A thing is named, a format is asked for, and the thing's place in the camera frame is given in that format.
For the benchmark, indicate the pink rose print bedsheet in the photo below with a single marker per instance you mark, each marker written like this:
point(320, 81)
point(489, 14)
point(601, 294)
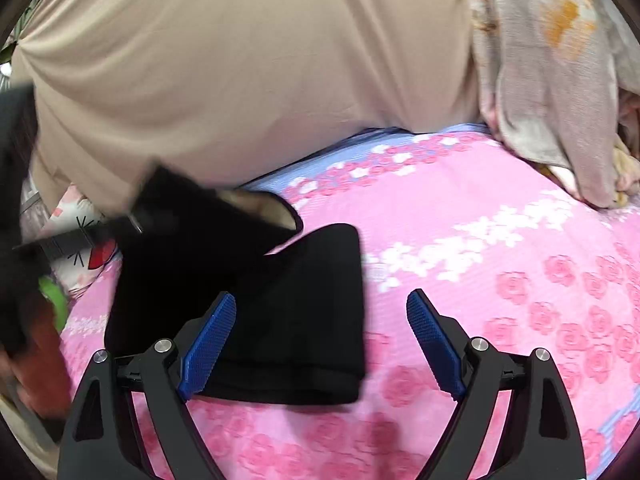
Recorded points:
point(500, 260)

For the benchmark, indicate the person's left forearm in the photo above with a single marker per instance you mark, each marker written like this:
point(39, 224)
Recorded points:
point(45, 370)

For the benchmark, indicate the beige cloth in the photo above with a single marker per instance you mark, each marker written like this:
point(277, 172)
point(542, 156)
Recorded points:
point(250, 70)

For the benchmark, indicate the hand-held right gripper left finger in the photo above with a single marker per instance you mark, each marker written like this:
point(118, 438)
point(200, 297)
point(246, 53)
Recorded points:
point(210, 345)

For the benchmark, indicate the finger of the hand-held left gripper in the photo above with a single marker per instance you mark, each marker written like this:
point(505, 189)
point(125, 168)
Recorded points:
point(80, 237)

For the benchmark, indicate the black pants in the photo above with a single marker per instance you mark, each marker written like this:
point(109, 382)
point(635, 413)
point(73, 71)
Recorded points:
point(300, 310)

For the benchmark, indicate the cartoon face pillow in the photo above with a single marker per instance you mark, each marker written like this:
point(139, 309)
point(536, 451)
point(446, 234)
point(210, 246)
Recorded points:
point(100, 261)

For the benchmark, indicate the pale floral blanket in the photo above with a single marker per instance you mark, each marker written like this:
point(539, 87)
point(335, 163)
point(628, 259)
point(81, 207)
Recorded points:
point(550, 85)

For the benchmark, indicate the green object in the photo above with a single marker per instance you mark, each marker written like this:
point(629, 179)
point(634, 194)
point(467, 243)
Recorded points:
point(54, 300)

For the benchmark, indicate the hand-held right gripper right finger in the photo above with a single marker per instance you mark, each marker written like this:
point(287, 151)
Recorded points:
point(432, 340)

